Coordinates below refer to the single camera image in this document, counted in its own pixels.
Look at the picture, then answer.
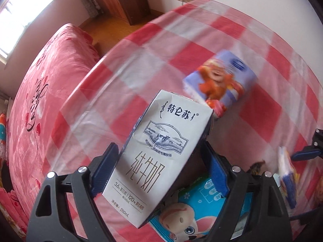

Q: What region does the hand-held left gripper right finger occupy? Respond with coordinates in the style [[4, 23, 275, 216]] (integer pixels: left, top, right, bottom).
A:
[[199, 141, 293, 242]]

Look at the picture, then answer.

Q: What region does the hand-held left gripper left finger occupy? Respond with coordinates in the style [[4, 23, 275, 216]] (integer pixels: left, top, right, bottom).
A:
[[26, 142, 119, 242]]

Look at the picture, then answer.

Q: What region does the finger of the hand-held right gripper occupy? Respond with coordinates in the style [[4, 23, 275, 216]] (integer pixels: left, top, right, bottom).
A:
[[291, 145, 323, 161]]

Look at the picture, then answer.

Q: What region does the blue cartoon plastic bag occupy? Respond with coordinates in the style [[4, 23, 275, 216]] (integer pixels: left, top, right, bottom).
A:
[[149, 171, 253, 242]]

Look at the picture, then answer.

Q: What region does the white milk carton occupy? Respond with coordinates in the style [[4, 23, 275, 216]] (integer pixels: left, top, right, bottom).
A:
[[102, 89, 215, 228]]

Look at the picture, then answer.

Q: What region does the white and blue packet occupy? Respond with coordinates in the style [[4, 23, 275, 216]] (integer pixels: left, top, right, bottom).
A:
[[274, 146, 298, 210]]

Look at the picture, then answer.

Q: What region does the dark crumpled wrapper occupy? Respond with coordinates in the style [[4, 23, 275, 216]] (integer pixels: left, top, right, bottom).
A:
[[249, 160, 266, 175]]

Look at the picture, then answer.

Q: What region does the purple cartoon tissue pack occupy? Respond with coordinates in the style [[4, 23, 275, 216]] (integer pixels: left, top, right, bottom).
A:
[[183, 50, 256, 118]]

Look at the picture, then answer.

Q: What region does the pink printed bed blanket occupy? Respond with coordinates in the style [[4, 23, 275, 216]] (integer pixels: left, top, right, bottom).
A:
[[0, 23, 101, 232]]

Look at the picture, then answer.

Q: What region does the red checkered tablecloth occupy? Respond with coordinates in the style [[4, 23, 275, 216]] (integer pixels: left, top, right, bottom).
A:
[[42, 0, 323, 242]]

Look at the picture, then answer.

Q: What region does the wooden drawer cabinet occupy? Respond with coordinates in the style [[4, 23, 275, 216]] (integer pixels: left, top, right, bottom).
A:
[[83, 0, 152, 26]]

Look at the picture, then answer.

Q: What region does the window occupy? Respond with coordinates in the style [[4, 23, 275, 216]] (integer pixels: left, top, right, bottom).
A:
[[0, 0, 60, 61]]

